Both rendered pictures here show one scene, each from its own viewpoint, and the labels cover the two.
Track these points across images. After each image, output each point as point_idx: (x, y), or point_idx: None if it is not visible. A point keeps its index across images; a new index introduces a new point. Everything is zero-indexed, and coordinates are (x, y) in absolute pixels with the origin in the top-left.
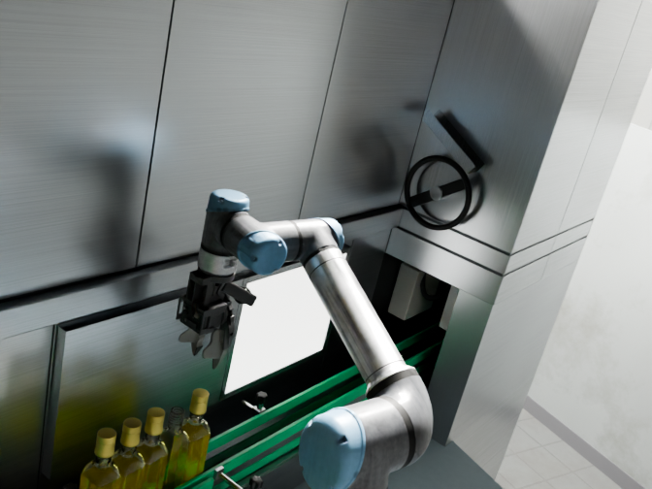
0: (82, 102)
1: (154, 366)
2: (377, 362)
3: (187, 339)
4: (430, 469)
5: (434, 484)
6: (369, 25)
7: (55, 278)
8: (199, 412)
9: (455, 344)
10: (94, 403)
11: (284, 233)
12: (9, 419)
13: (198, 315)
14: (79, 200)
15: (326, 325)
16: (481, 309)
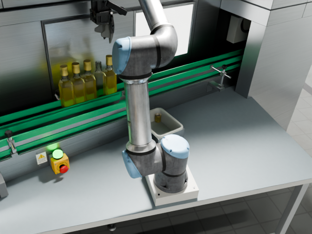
0: None
1: (94, 47)
2: (153, 22)
3: (99, 30)
4: (236, 106)
5: (235, 112)
6: None
7: (36, 0)
8: (108, 64)
9: (250, 49)
10: (67, 59)
11: None
12: (30, 61)
13: (95, 16)
14: None
15: (187, 41)
16: (261, 29)
